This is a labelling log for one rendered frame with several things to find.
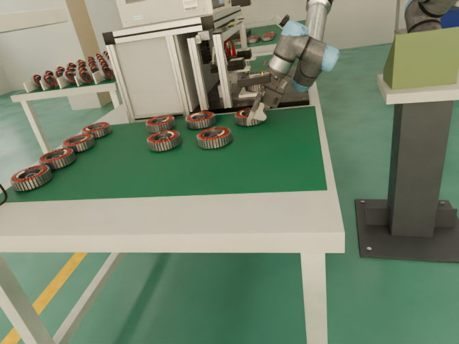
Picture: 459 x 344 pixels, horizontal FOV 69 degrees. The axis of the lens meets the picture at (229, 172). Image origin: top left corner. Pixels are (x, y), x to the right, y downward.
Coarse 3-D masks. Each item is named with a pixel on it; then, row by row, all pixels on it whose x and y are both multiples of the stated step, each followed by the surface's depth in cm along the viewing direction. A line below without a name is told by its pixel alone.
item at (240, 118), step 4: (240, 112) 123; (244, 112) 124; (248, 112) 125; (264, 112) 120; (236, 116) 121; (240, 116) 119; (244, 116) 119; (248, 116) 118; (236, 120) 121; (240, 120) 119; (244, 120) 118; (252, 120) 118; (256, 120) 118; (260, 120) 119; (264, 120) 120; (240, 124) 120; (244, 124) 119; (252, 124) 119; (256, 124) 119
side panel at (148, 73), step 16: (112, 48) 131; (128, 48) 131; (144, 48) 130; (160, 48) 129; (176, 48) 129; (112, 64) 134; (128, 64) 134; (144, 64) 133; (160, 64) 132; (176, 64) 130; (128, 80) 138; (144, 80) 136; (160, 80) 135; (176, 80) 133; (128, 96) 140; (144, 96) 140; (160, 96) 139; (176, 96) 137; (128, 112) 143; (144, 112) 143; (160, 112) 142; (176, 112) 139
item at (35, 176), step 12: (84, 132) 132; (96, 132) 132; (108, 132) 135; (72, 144) 120; (84, 144) 122; (48, 156) 115; (60, 156) 110; (72, 156) 114; (36, 168) 105; (48, 168) 104; (60, 168) 111; (12, 180) 99; (24, 180) 98; (36, 180) 100; (48, 180) 102
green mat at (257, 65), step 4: (260, 56) 244; (264, 56) 242; (268, 56) 239; (256, 60) 232; (260, 60) 230; (264, 60) 228; (268, 60) 225; (296, 60) 211; (252, 64) 221; (256, 64) 219; (260, 64) 217; (264, 64) 215; (296, 64) 200; (252, 68) 209; (256, 68) 207; (260, 68) 206; (264, 68) 204; (244, 72) 202
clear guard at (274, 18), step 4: (264, 16) 145; (268, 16) 141; (272, 16) 138; (276, 16) 142; (236, 20) 149; (240, 20) 145; (244, 20) 142; (248, 20) 138; (252, 20) 135; (256, 20) 131; (260, 20) 128; (264, 20) 127; (268, 20) 126; (272, 20) 126; (276, 20) 131; (280, 20) 140; (224, 24) 142; (232, 24) 135; (236, 24) 131; (240, 24) 129; (244, 24) 128; (248, 24) 128; (276, 24) 126; (280, 24) 131; (216, 28) 131; (220, 28) 131
